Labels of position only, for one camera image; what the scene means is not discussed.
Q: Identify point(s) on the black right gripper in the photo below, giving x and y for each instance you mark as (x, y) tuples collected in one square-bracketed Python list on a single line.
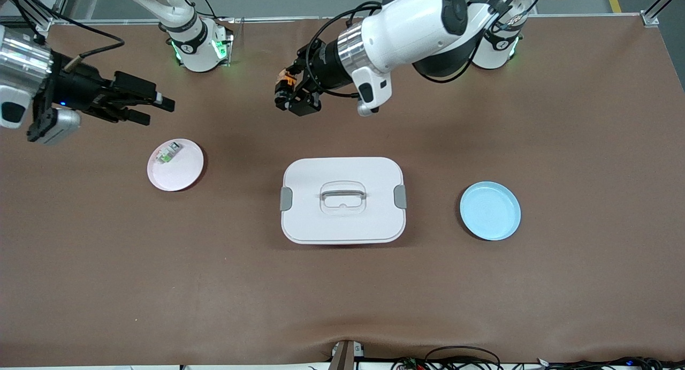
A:
[(78, 88)]

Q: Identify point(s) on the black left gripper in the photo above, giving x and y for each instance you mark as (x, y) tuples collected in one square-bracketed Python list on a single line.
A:
[(327, 65)]

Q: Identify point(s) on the orange and black switch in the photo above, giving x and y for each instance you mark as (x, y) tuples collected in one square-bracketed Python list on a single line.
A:
[(289, 80)]

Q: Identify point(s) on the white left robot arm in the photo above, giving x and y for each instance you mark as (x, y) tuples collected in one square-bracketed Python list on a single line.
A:
[(417, 22)]

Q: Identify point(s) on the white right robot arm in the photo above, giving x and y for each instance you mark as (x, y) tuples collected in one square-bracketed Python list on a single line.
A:
[(195, 54)]

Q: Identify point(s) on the pink round plate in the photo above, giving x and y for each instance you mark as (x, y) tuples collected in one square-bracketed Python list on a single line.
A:
[(179, 177)]

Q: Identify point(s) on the white lidded container box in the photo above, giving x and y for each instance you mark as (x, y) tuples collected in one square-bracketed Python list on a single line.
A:
[(342, 220)]

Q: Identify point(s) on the brown table mat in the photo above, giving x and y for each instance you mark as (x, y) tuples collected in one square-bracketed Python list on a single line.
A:
[(160, 284)]

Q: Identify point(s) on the light blue round plate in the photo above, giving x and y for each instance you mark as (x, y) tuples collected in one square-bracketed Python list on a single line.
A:
[(489, 212)]

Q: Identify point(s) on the green and clear switch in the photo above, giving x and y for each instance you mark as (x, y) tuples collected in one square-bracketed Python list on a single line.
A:
[(168, 153)]

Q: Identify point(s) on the metal table edge rail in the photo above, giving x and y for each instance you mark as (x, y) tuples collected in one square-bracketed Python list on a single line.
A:
[(267, 19)]

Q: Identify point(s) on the aluminium frame struts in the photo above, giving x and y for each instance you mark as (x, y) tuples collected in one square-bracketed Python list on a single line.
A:
[(45, 17)]

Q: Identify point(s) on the metal mount bracket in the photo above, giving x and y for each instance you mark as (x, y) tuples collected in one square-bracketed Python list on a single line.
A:
[(345, 356)]

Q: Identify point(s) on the aluminium frame corner strut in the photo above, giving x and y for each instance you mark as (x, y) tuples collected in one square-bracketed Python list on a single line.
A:
[(650, 19)]

